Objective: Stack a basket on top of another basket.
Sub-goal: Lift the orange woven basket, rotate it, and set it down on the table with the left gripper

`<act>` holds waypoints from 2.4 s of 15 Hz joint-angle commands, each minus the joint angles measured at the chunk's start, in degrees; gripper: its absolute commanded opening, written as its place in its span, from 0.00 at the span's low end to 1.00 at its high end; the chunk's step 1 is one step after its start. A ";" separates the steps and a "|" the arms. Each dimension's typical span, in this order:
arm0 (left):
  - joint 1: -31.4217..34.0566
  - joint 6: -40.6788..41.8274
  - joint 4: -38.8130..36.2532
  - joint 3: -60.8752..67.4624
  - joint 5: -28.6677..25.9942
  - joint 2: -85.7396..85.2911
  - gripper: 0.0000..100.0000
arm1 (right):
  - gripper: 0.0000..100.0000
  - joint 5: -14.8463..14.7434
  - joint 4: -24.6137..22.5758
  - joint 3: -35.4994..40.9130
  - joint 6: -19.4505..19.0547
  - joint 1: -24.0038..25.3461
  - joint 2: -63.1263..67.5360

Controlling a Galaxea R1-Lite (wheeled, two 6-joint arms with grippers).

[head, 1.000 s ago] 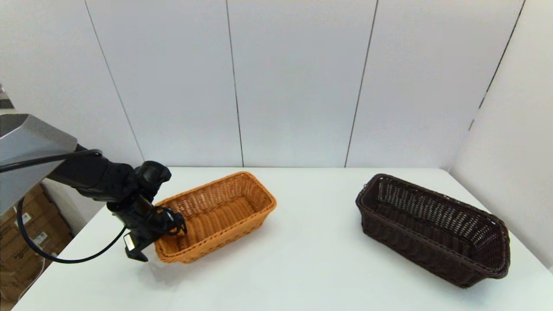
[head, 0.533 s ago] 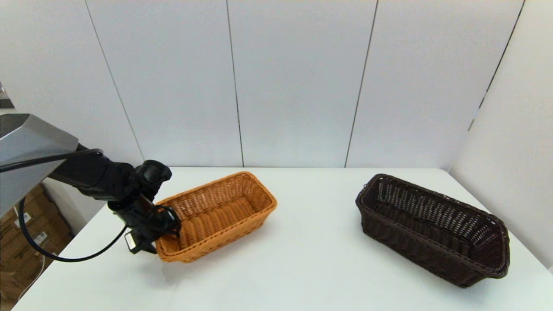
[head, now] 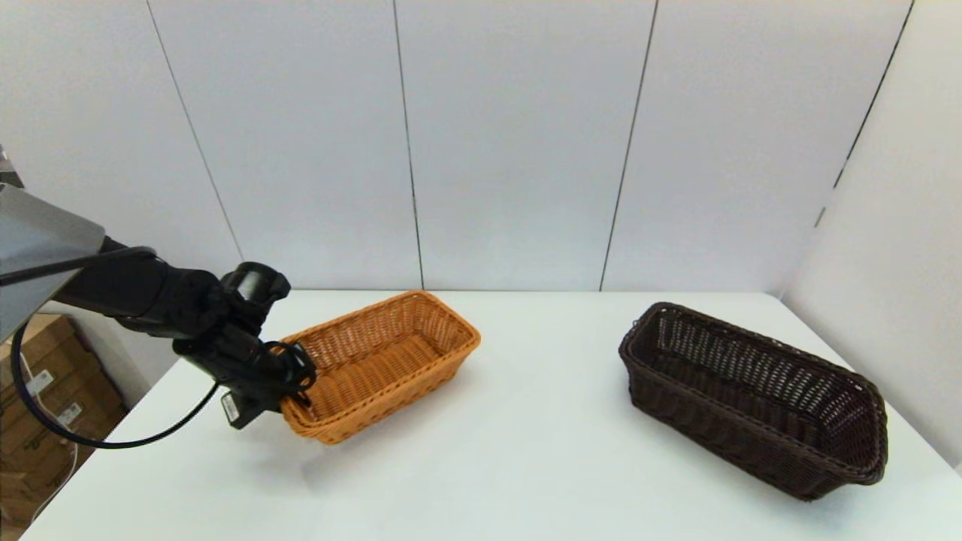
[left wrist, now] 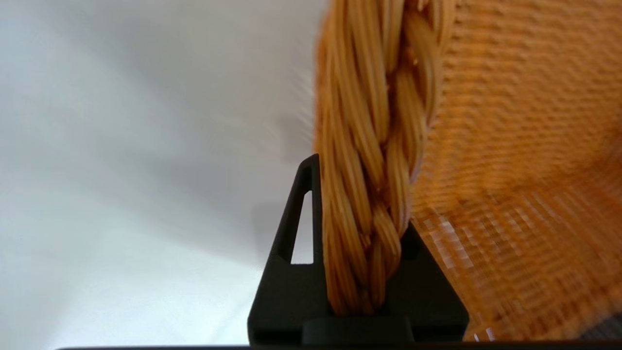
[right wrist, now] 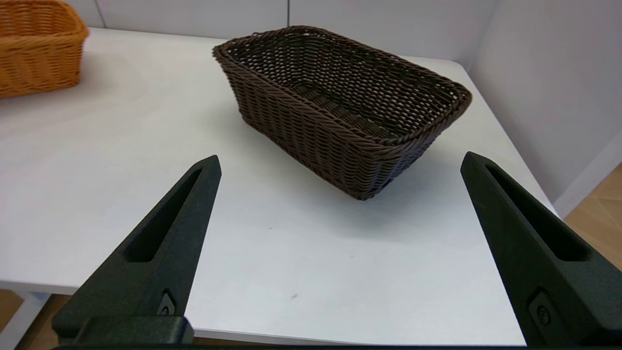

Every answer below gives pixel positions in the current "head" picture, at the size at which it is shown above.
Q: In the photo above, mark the orange wicker basket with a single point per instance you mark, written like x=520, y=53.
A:
x=376, y=368

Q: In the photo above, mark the brown cardboard box stack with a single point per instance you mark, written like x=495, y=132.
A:
x=30, y=466

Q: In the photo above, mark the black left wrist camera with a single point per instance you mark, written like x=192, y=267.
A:
x=255, y=289

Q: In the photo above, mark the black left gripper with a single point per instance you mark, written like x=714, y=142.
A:
x=240, y=368

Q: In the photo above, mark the dark brown wicker basket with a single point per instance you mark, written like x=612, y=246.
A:
x=751, y=409

